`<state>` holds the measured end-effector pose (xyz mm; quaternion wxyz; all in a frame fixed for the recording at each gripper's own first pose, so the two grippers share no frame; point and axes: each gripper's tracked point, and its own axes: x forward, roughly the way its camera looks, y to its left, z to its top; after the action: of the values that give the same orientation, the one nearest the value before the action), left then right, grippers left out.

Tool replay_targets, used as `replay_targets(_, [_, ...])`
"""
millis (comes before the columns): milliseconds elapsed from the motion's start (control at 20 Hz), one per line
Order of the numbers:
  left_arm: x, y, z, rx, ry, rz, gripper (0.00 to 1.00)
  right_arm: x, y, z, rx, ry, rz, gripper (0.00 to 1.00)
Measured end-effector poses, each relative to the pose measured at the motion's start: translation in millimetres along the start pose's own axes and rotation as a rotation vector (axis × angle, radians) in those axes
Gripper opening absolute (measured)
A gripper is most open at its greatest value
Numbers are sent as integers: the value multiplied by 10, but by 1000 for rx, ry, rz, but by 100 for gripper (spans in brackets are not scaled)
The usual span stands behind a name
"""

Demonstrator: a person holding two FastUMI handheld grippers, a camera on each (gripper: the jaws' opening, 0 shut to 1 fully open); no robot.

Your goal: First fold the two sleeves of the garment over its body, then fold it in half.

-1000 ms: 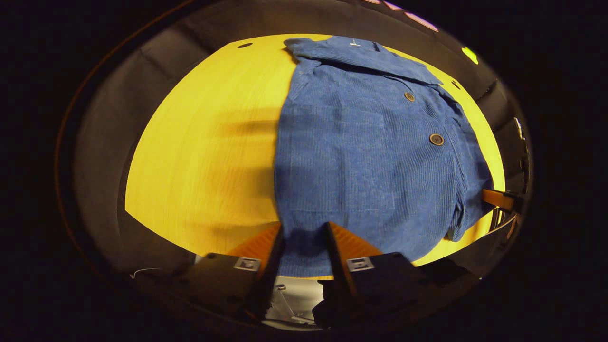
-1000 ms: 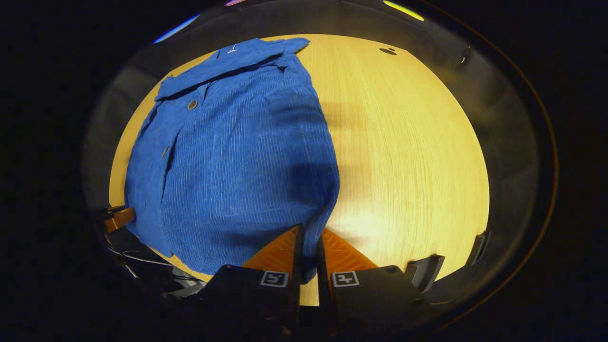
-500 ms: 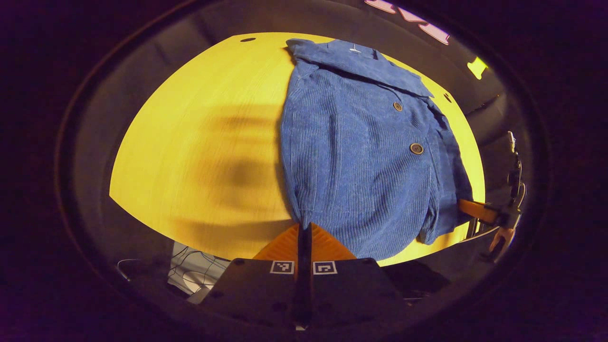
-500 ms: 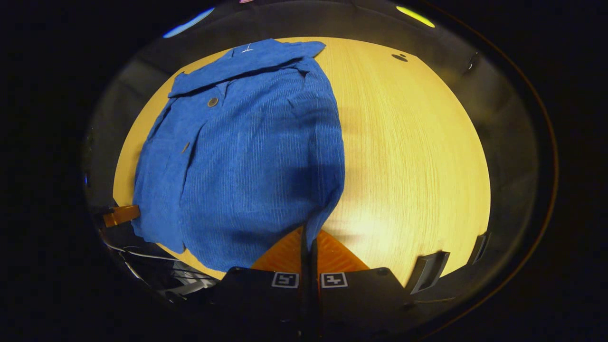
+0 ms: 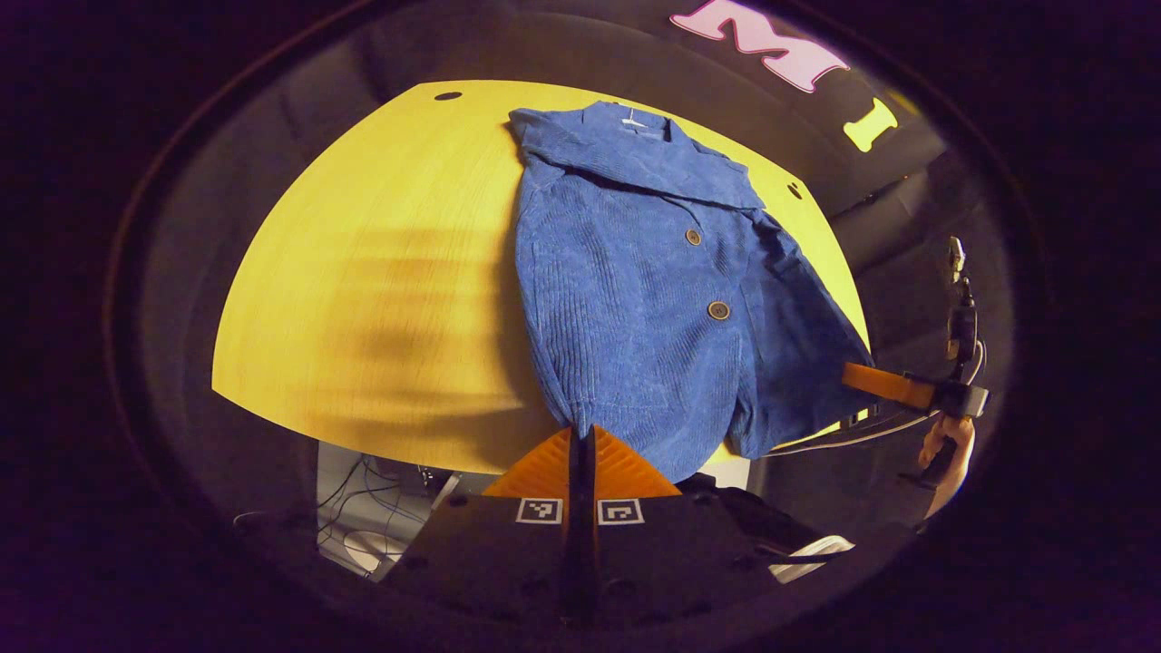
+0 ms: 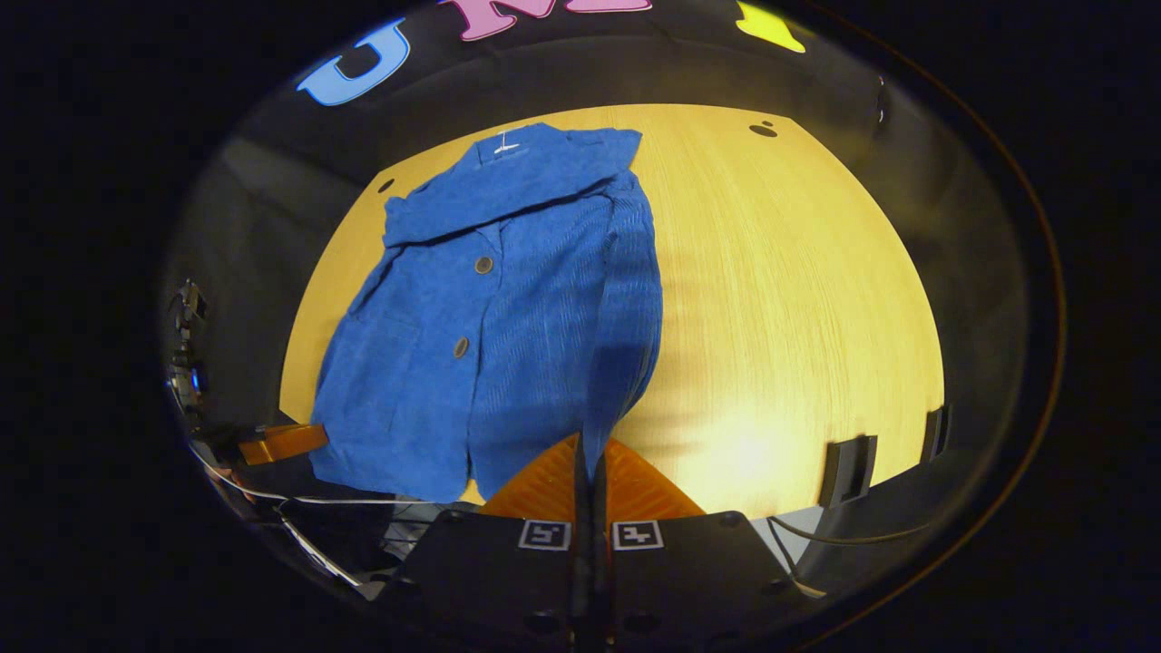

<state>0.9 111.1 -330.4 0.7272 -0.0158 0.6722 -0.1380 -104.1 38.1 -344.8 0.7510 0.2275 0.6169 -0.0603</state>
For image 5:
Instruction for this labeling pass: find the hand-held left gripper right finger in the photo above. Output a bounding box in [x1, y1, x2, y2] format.
[580, 424, 790, 627]

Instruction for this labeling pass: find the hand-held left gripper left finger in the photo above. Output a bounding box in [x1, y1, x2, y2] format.
[381, 424, 581, 627]

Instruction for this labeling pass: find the blue corduroy shirt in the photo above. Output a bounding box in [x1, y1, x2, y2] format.
[508, 100, 876, 483]

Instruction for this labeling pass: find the black backdrop cloth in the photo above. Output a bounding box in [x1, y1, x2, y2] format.
[113, 0, 1008, 581]

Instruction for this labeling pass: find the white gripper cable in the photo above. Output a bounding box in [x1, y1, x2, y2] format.
[771, 340, 988, 457]

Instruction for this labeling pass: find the bundle of floor cables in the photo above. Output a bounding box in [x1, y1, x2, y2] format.
[317, 452, 454, 550]

